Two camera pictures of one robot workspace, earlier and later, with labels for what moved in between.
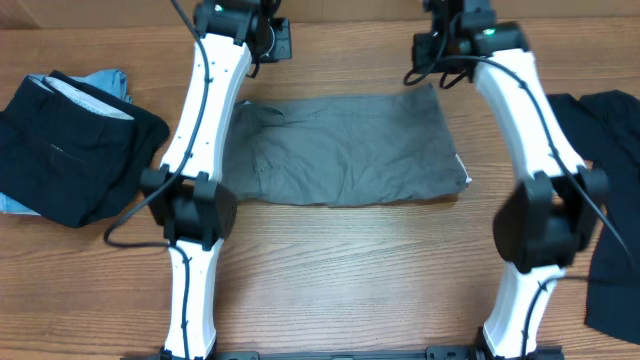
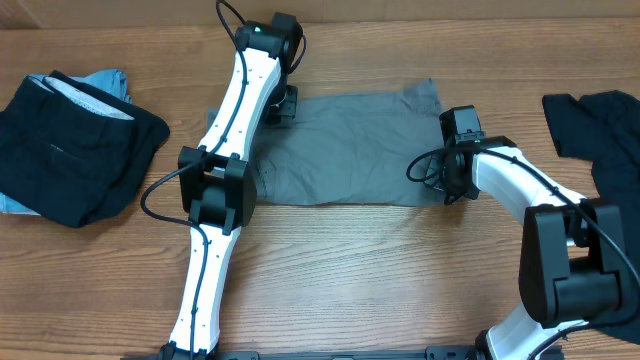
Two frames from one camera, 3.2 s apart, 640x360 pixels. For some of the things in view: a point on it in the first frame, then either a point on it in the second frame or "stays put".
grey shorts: (343, 148) stays put
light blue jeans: (114, 82) stays put
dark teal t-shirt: (604, 128) stays put
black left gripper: (279, 38) -> (285, 105)
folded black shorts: (72, 152) stays put
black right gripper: (422, 48) -> (451, 182)
